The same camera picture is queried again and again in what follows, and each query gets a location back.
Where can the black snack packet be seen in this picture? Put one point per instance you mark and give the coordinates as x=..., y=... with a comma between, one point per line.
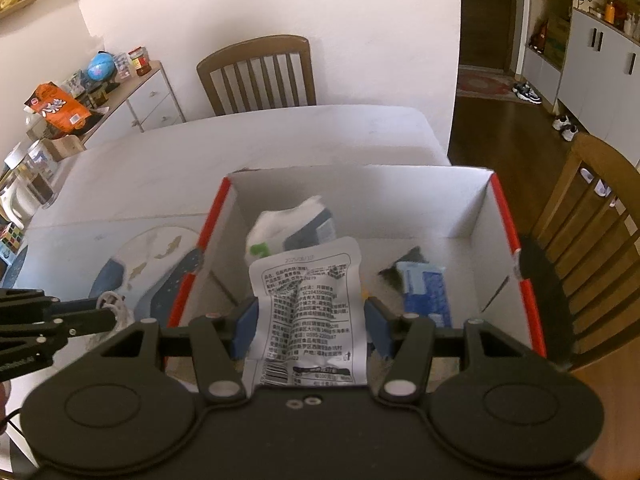
x=395, y=277

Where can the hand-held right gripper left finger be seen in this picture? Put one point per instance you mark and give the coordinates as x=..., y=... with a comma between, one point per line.
x=245, y=330

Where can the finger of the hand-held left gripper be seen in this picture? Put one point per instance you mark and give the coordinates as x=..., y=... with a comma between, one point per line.
x=85, y=322
x=30, y=300

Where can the white sideboard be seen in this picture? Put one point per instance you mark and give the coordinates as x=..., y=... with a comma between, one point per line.
x=150, y=105

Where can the dark wooden door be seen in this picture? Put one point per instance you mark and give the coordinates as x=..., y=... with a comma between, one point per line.
x=485, y=15

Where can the glass bottle with white lid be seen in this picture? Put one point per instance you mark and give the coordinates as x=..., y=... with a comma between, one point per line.
x=45, y=180

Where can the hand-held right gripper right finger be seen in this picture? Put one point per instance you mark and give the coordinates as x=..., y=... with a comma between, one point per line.
x=376, y=327

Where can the white marble desktop table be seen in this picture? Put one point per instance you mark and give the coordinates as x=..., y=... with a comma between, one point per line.
x=250, y=140

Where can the red patterned rug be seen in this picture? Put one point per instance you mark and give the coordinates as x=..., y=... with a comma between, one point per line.
x=482, y=84

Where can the brown slatted wooden chair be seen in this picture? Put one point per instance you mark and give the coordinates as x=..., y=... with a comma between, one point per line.
x=255, y=50

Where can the sauce jar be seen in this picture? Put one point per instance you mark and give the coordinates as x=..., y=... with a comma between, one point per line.
x=140, y=62

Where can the blue snack packet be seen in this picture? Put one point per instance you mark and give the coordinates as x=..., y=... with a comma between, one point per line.
x=425, y=290

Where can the white snack bag orange heart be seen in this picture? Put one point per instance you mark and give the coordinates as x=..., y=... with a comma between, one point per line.
x=280, y=225

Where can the colourful puzzle cube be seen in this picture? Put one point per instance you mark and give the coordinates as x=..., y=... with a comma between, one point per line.
x=11, y=240

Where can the blue globe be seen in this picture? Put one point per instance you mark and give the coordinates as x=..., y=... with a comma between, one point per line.
x=101, y=67

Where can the white pitcher with yellow rim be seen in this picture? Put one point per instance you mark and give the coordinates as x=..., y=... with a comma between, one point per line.
x=17, y=207

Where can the white printed pouch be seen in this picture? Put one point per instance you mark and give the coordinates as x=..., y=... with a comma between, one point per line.
x=305, y=310

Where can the pair of black sneakers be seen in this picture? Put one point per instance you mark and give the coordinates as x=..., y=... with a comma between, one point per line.
x=527, y=94

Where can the grey wall cabinet unit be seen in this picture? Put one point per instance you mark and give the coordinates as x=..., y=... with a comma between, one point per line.
x=600, y=60

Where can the red cardboard box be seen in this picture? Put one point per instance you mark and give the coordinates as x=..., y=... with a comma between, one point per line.
x=350, y=200

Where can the orange bottle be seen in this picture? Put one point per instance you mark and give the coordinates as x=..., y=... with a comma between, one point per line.
x=610, y=12

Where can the pair of white sneakers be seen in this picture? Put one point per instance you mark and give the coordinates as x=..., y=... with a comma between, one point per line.
x=566, y=127

